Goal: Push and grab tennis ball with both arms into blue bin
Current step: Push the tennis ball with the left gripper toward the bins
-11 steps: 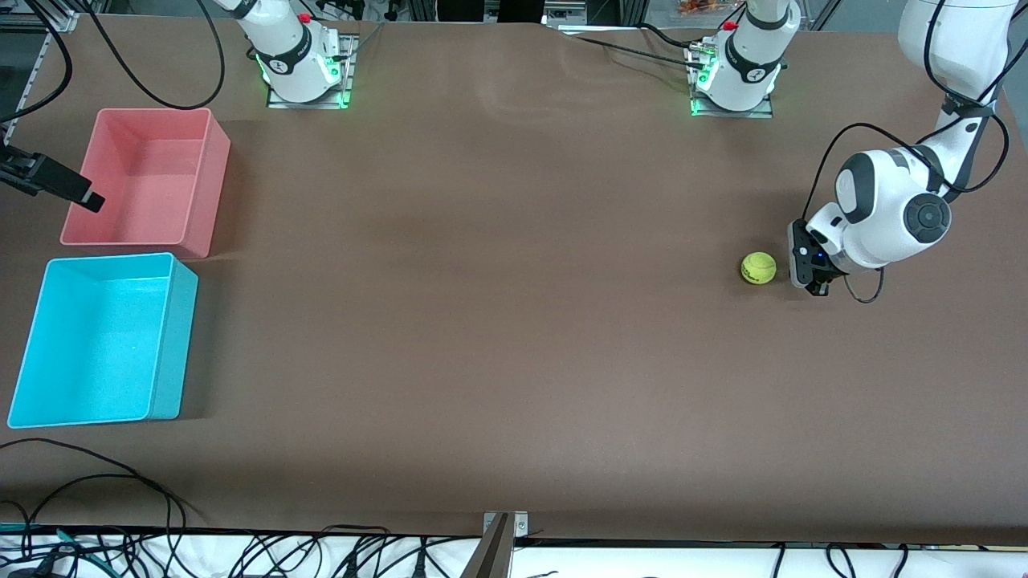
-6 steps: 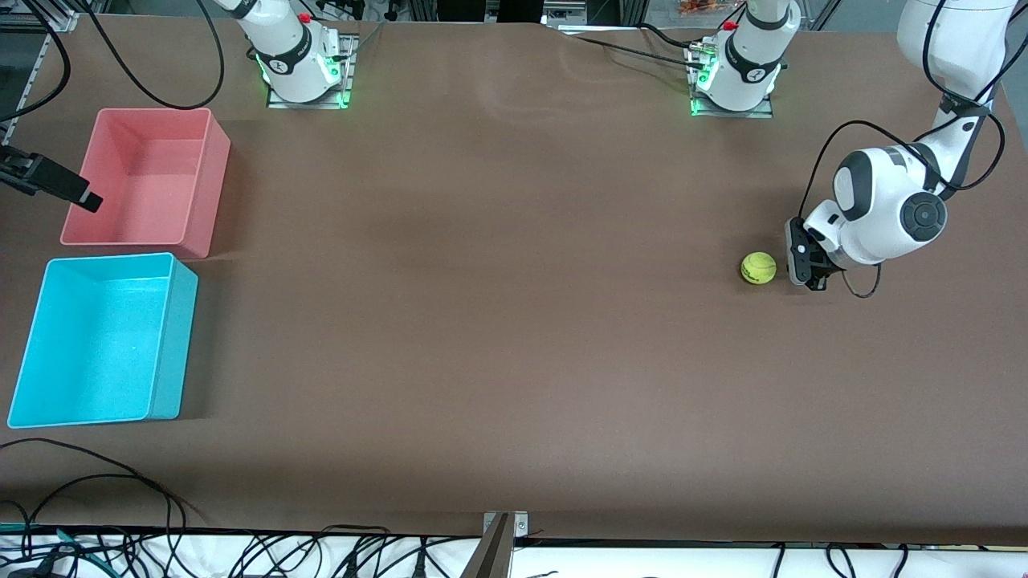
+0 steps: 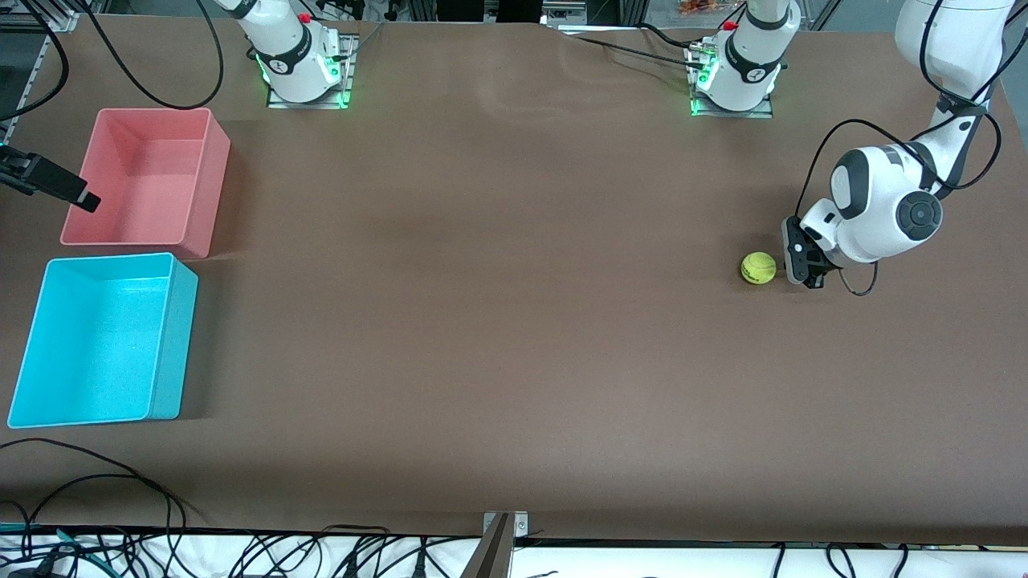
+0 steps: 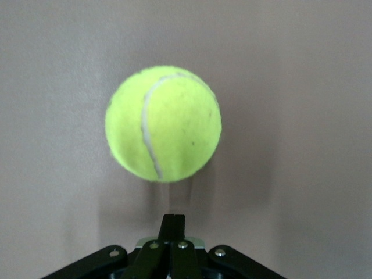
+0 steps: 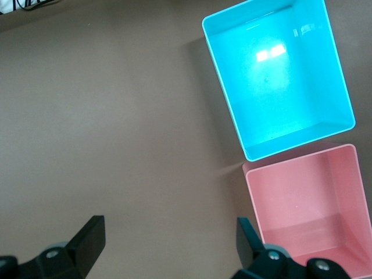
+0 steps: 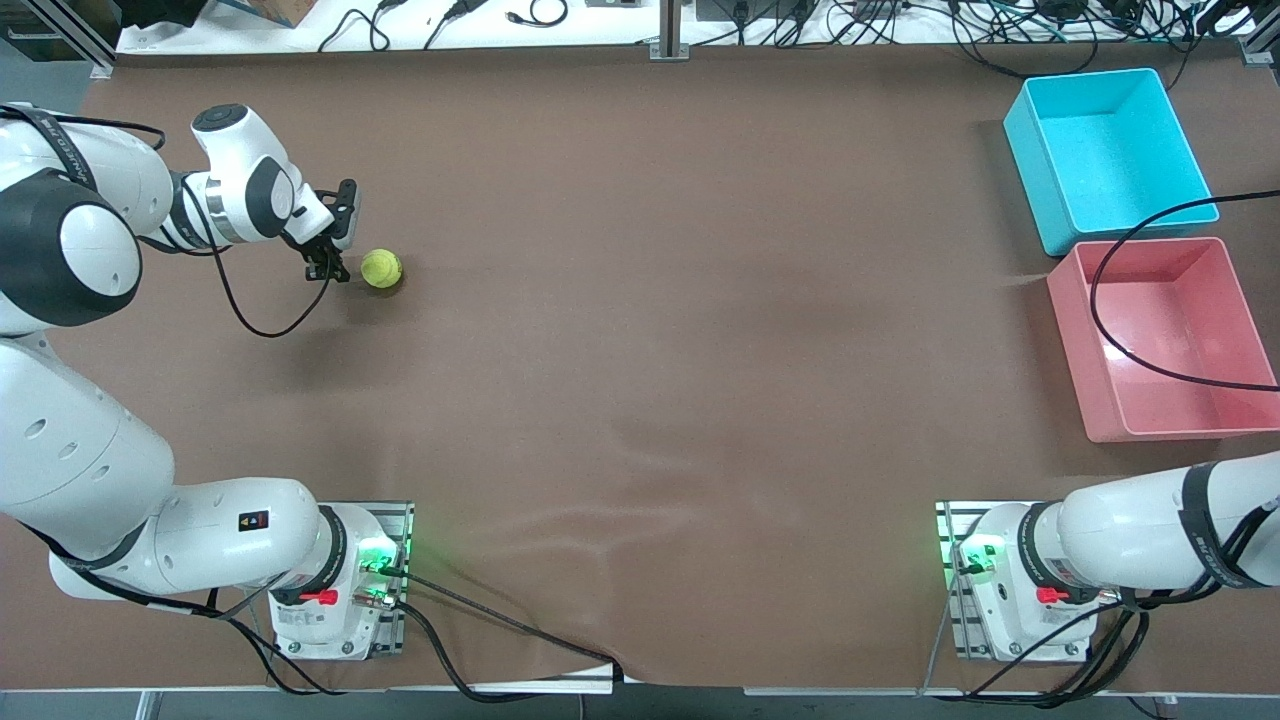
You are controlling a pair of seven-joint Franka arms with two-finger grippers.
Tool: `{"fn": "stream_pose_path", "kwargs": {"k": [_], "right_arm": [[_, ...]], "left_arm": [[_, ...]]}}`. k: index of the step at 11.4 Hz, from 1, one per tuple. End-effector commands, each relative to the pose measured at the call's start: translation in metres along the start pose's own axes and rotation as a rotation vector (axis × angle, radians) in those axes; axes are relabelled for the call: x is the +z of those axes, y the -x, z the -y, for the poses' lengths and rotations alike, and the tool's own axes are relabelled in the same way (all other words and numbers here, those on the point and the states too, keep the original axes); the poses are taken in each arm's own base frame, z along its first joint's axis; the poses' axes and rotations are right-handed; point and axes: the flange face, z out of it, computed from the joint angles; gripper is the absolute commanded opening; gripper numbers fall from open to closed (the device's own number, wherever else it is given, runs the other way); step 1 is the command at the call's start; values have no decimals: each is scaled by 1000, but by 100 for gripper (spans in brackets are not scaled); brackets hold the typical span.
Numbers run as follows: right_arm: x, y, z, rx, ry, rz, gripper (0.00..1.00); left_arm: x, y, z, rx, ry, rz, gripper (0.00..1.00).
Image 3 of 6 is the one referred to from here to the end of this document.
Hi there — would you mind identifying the yellow tennis ball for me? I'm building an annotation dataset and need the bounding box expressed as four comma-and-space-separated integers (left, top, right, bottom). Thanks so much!
740, 252, 777, 286

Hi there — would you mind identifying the pink plastic bin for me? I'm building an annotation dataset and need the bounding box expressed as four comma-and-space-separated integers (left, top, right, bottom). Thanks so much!
60, 108, 231, 259

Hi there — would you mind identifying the blue plastic bin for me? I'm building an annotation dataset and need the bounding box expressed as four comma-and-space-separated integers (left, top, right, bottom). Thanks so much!
7, 252, 199, 429

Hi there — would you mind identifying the grey metal bar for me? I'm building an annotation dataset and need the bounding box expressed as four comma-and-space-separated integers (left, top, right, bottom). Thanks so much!
459, 514, 515, 578

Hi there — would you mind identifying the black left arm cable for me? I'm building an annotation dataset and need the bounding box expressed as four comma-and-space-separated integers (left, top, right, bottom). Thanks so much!
793, 0, 1028, 296

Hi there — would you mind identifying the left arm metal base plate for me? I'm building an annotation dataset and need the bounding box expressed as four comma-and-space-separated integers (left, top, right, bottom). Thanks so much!
685, 44, 774, 119

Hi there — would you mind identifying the aluminium frame extrusion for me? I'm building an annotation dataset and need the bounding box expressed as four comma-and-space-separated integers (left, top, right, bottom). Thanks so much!
0, 0, 79, 33

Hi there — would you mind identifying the black base cable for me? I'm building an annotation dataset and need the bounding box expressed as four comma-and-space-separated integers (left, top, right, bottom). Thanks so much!
562, 24, 708, 73

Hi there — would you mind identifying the black looped cable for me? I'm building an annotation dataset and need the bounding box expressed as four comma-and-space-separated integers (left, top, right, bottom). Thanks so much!
0, 438, 194, 532

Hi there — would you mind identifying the teal cable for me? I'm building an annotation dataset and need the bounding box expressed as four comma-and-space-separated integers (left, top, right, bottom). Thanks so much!
0, 523, 109, 567

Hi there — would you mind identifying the aluminium bracket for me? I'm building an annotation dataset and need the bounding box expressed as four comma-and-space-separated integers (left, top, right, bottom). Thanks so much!
483, 511, 529, 537

